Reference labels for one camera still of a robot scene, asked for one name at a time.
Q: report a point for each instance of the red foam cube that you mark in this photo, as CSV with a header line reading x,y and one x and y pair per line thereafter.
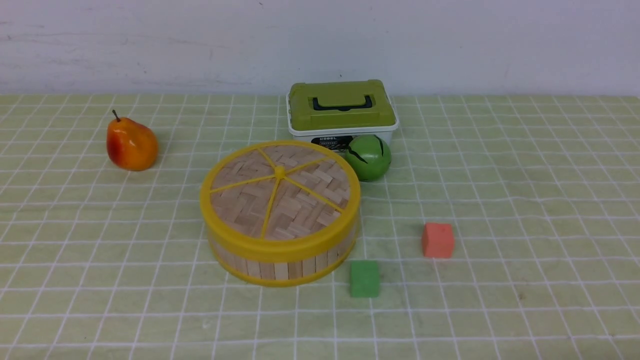
x,y
438,240

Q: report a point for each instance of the green foam cube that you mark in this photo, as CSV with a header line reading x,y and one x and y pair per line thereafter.
x,y
365,281

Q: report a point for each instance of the yellow bamboo steamer basket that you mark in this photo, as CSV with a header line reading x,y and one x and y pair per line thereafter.
x,y
284,274

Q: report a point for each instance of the green checkered tablecloth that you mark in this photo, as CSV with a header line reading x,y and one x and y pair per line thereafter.
x,y
542,193

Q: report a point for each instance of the green ball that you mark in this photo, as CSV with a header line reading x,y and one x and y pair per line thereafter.
x,y
369,156

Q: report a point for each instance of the orange red pear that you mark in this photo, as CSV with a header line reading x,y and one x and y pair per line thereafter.
x,y
130,145

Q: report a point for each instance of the yellow woven steamer lid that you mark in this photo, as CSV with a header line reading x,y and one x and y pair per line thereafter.
x,y
280,201

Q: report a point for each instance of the green lidded storage box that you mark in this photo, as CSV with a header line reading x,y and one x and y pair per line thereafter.
x,y
331,114

